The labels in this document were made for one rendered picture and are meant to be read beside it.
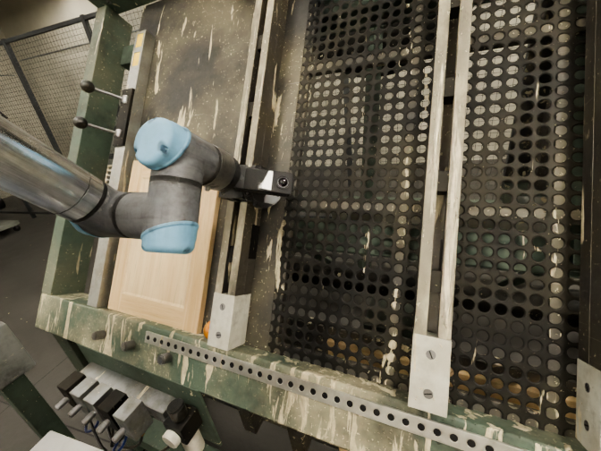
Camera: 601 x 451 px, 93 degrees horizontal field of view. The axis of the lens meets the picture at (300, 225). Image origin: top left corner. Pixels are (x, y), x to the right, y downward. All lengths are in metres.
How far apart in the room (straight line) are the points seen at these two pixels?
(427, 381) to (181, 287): 0.64
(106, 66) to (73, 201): 1.02
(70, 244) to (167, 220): 0.91
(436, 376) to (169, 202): 0.51
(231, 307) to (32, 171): 0.44
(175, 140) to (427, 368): 0.54
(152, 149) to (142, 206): 0.08
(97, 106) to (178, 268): 0.76
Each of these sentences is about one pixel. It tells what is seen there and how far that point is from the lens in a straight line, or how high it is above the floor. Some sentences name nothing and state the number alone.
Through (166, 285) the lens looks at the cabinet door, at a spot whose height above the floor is 0.98.
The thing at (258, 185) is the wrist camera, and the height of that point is 1.28.
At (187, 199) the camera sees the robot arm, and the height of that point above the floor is 1.32.
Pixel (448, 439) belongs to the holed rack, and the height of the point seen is 0.88.
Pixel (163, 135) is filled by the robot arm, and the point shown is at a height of 1.41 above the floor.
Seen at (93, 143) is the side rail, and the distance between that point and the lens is 1.37.
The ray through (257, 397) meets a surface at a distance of 0.74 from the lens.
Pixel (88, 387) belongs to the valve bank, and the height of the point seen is 0.76.
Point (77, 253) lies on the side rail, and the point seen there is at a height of 1.00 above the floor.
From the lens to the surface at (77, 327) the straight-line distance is 1.20.
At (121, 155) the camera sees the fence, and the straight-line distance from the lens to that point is 1.14.
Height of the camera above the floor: 1.44
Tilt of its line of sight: 25 degrees down
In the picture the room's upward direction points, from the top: 8 degrees counter-clockwise
